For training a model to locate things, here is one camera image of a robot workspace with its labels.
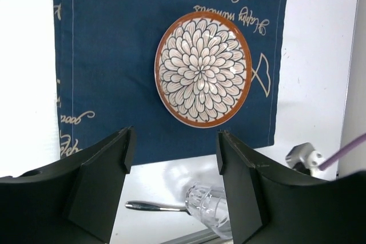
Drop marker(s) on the aluminium front rail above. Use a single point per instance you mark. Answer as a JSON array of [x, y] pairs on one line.
[[203, 236]]

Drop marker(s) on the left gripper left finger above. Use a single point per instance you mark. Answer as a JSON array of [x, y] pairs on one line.
[[73, 200]]

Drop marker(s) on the blue fish placemat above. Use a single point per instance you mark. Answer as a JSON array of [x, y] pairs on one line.
[[104, 59]]

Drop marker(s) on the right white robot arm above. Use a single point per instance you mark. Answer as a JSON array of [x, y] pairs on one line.
[[305, 159]]

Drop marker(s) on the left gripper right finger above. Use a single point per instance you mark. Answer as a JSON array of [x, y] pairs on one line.
[[271, 203]]

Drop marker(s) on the silver fork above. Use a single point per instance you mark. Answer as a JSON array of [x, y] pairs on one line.
[[152, 206]]

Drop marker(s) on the aluminium rail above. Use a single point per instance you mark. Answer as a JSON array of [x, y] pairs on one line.
[[203, 236], [354, 119]]

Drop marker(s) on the clear drinking glass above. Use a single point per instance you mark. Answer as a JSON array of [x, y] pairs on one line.
[[207, 203]]

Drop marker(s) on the aluminium right side rail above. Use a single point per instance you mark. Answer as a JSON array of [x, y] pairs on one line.
[[354, 119]]

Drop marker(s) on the floral ceramic plate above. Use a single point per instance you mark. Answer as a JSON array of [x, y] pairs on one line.
[[203, 69]]

